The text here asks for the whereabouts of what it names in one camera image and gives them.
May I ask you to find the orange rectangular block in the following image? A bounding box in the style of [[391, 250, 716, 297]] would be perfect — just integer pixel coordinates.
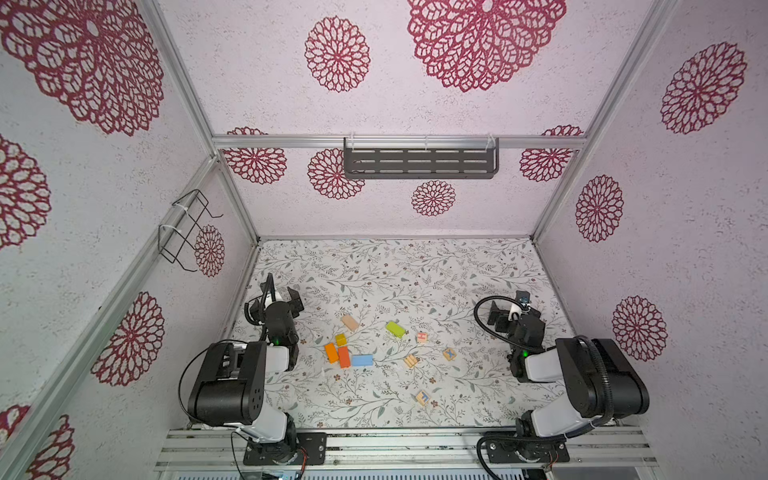
[[324, 343, 339, 364]]

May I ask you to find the natural wood rectangular block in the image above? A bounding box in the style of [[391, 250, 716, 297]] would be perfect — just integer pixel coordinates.
[[341, 315, 360, 332]]

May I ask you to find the red rectangular block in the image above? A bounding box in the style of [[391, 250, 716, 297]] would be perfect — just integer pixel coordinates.
[[337, 346, 351, 369]]

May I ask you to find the light blue rectangular block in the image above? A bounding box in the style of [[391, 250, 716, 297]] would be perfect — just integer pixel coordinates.
[[351, 354, 374, 367]]

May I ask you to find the green rectangular block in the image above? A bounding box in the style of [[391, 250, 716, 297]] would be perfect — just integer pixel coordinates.
[[386, 322, 406, 338]]

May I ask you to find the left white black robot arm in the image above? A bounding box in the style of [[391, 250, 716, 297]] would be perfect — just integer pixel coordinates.
[[182, 286, 304, 464]]

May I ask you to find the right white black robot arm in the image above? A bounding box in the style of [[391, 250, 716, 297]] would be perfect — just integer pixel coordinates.
[[473, 291, 650, 445]]

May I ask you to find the striped wooden cube block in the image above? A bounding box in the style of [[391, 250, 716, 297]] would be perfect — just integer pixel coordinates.
[[404, 354, 419, 368]]

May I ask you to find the blue picture cube block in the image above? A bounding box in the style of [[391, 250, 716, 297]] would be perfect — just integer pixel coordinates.
[[415, 390, 430, 406]]

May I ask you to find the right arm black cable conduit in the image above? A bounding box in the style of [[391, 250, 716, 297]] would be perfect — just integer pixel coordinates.
[[473, 295, 616, 428]]

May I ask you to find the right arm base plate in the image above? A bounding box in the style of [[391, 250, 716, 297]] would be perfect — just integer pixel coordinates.
[[482, 432, 571, 464]]

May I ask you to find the black wire wall rack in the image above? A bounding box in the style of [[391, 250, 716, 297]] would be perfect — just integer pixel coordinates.
[[157, 189, 225, 278]]

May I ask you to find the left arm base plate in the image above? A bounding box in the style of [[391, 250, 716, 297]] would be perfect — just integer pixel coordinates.
[[243, 433, 327, 467]]

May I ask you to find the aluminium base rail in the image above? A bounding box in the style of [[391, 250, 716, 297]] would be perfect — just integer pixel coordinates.
[[153, 426, 658, 478]]

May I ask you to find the grey metal wall shelf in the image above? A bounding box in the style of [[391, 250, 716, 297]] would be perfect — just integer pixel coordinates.
[[342, 138, 499, 180]]

